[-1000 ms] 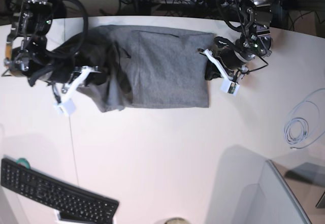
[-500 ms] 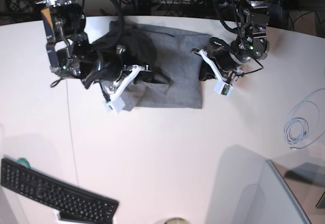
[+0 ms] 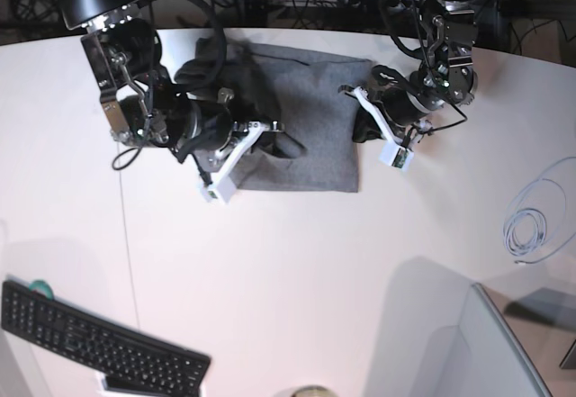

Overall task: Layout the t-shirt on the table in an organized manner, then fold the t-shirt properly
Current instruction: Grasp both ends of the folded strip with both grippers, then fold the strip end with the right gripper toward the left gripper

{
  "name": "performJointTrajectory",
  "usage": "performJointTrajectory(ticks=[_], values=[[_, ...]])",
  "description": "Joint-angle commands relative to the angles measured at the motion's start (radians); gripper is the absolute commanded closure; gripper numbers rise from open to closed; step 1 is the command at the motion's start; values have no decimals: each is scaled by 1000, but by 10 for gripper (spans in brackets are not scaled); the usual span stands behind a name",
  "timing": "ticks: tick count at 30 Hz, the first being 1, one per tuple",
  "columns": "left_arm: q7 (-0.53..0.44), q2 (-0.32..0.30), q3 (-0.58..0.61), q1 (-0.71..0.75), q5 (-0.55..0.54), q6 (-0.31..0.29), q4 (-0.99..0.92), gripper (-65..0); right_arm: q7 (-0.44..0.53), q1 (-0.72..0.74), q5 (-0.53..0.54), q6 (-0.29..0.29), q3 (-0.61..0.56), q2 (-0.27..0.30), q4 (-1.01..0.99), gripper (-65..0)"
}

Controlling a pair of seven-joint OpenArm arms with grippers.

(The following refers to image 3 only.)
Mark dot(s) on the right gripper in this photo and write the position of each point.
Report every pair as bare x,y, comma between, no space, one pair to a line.
240,94

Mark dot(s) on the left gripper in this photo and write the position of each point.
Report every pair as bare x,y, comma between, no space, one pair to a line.
404,102

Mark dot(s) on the grey t-shirt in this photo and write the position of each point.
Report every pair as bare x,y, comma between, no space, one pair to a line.
312,111

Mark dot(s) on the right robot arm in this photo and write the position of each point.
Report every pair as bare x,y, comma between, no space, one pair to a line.
145,105

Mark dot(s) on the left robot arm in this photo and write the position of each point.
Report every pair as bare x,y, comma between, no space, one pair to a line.
446,31

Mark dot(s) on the round tan object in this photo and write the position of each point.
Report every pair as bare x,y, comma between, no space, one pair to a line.
313,390

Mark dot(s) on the black computer keyboard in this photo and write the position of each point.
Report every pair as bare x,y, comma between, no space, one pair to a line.
150,364

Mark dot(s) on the green tape roll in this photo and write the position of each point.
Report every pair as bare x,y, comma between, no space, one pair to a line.
42,288

